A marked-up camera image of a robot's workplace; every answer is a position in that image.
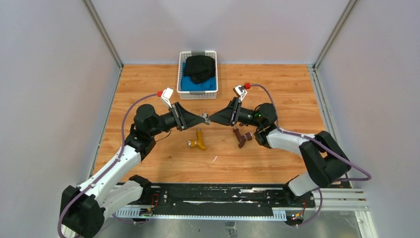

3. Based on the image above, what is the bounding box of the brown faucet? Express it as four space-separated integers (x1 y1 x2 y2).
233 127 253 148

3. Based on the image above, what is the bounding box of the blue cloth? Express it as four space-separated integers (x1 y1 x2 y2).
180 75 216 91

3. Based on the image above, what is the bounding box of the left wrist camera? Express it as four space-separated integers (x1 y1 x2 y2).
160 87 173 109

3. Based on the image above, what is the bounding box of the white plastic basket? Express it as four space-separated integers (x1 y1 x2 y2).
177 51 218 100

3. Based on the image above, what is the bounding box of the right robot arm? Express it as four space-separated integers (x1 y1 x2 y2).
210 97 351 207

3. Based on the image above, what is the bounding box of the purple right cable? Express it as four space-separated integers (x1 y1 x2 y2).
245 83 372 227

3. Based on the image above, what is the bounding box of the black cloth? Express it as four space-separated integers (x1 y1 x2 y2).
183 55 216 84

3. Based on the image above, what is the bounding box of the purple cable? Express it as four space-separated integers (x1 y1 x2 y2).
57 91 163 238
245 83 372 227

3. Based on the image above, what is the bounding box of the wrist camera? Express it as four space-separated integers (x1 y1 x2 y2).
160 87 173 109
233 85 248 102

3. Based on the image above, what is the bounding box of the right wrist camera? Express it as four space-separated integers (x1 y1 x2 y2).
233 85 248 102

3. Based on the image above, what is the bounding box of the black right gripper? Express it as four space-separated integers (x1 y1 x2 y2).
208 97 263 128

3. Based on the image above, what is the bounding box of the silver pipe fitting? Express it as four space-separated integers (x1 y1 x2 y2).
201 113 210 125

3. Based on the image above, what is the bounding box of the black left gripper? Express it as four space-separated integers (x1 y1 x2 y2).
149 102 206 137

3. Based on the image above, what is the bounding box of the yellow brass faucet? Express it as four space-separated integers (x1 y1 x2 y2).
187 128 207 150

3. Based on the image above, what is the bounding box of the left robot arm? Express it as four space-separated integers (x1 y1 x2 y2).
57 102 206 238

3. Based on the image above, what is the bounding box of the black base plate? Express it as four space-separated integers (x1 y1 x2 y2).
119 183 316 218

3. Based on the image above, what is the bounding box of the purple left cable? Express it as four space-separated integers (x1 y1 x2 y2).
57 91 163 238

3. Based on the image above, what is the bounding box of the aluminium frame rail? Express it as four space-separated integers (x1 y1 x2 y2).
109 185 368 222

